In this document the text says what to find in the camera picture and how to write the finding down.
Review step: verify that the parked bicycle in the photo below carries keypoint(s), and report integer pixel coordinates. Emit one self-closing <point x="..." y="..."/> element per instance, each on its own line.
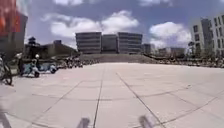
<point x="4" y="71"/>

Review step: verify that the low dark building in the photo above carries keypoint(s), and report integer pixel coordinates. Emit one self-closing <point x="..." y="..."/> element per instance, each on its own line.
<point x="53" y="50"/>

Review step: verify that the dark building with red banner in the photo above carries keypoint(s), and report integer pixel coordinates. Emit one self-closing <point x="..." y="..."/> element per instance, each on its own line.
<point x="10" y="28"/>

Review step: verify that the row of parked bicycles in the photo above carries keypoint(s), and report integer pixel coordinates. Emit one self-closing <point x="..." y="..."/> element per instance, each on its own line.
<point x="75" y="62"/>
<point x="190" y="62"/>

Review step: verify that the light blue scooter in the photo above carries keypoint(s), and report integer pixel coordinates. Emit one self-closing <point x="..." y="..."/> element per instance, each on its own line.
<point x="31" y="69"/>
<point x="48" y="67"/>

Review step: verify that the person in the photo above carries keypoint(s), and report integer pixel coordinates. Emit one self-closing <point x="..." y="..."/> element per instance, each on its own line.
<point x="20" y="63"/>
<point x="37" y="61"/>

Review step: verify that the grey multi-storey building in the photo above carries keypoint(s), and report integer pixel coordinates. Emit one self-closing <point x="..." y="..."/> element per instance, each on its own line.
<point x="110" y="42"/>

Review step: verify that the white building with windows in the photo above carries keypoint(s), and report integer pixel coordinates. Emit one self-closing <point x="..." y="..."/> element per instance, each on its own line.
<point x="209" y="35"/>

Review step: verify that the robot's own part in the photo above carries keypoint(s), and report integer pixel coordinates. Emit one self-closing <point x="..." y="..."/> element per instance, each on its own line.
<point x="83" y="123"/>
<point x="145" y="122"/>

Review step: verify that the low distant buildings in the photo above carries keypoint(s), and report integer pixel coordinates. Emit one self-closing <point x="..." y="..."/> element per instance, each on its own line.
<point x="163" y="50"/>

